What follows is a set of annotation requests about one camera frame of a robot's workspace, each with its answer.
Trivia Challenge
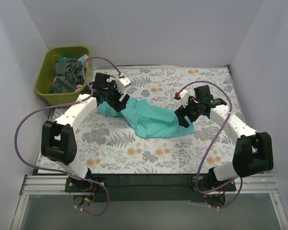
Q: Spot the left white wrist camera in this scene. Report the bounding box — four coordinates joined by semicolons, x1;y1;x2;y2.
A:
116;77;131;94

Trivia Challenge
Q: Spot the green plastic laundry bin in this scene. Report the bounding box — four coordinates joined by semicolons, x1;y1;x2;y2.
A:
35;46;90;105

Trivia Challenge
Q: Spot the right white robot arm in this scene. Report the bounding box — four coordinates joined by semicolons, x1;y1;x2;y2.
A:
175;85;274;190

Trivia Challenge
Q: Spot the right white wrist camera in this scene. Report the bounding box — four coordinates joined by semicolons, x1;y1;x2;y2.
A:
174;90;190;107

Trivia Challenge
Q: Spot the purple cable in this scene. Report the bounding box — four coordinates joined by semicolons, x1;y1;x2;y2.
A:
15;57;122;216
178;80;243;213

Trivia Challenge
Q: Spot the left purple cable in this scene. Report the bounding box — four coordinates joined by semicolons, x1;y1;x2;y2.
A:
15;57;122;216

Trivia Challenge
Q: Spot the clear plastic bag in bin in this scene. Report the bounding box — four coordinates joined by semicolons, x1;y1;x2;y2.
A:
78;54;88;70

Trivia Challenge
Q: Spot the aluminium frame rail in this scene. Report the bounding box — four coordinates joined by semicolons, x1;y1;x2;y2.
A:
12;172;288;230

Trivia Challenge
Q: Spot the teal t shirt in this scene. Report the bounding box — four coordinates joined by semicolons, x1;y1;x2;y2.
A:
98;98;195;138

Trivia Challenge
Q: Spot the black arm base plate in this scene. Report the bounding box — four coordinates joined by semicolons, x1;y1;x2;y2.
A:
64;174;236;204

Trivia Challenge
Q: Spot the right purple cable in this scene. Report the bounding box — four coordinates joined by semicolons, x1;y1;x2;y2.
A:
178;80;243;213

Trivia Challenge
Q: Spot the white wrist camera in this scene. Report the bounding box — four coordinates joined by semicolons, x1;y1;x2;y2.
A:
174;90;190;107
116;77;131;94

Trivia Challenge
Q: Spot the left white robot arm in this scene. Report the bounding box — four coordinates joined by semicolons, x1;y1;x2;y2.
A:
41;73;131;192

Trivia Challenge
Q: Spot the grey t shirt in bin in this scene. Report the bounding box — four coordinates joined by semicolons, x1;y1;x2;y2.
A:
54;58;84;85

